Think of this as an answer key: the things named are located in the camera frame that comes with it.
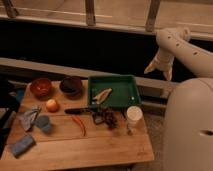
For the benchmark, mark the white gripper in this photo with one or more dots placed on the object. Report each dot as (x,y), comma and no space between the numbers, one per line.
(164,62)

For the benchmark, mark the blue sponge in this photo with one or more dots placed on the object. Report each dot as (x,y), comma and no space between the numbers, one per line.
(22,145)

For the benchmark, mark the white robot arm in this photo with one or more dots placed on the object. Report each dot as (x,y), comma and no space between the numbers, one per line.
(188,125)

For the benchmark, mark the green plastic tray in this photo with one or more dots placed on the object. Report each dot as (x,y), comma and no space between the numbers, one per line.
(124,91)

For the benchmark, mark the white plastic cup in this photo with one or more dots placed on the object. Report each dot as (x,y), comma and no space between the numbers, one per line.
(134,115)

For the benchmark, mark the banana peel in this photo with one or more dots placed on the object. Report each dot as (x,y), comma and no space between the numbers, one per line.
(101,97)

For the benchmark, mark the dark maroon bowl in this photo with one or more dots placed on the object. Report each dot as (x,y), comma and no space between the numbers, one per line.
(71,86)

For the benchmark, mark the red chili pepper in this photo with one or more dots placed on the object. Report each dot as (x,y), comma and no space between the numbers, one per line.
(78,121)

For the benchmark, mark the orange fruit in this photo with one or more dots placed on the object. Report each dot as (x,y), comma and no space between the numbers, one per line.
(52,105)

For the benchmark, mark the red bowl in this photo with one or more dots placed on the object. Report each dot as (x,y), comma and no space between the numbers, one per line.
(41,87)

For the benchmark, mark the wooden cutting board table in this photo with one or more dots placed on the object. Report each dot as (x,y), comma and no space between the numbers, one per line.
(69,146)

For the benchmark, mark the grey crumpled cloth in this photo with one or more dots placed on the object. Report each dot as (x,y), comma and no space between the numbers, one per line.
(28,117)

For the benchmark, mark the black handled knife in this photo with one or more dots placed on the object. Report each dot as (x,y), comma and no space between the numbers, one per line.
(78,111)

